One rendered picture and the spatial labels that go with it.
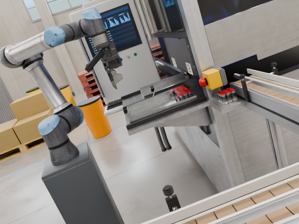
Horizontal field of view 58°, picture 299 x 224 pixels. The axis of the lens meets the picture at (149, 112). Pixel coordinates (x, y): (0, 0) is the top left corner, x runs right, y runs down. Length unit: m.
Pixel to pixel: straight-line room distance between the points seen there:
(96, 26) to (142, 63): 1.00
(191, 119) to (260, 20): 0.54
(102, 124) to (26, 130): 1.49
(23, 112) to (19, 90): 3.70
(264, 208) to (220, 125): 0.85
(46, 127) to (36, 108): 3.84
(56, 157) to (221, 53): 0.95
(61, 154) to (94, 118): 2.52
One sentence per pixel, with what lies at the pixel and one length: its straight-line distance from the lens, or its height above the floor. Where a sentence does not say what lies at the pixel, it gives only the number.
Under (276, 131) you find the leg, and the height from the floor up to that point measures 0.74.
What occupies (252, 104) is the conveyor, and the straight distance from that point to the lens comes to 1.13.
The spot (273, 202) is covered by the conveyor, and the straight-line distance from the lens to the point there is 0.51.
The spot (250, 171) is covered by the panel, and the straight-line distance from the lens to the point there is 1.49.
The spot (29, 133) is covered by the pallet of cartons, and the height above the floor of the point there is 0.28.
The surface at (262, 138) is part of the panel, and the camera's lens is 1.44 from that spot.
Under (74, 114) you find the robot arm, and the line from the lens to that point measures 1.54.
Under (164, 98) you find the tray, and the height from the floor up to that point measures 0.88.
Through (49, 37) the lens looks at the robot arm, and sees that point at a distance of 1.20.
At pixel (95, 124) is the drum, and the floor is 0.22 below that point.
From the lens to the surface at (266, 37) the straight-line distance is 1.34.
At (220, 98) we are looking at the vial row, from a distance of 1.20.
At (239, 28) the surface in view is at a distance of 1.28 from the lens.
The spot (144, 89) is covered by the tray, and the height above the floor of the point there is 0.90.
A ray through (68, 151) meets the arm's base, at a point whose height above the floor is 0.84.
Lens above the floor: 1.30
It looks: 17 degrees down
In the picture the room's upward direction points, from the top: 20 degrees counter-clockwise
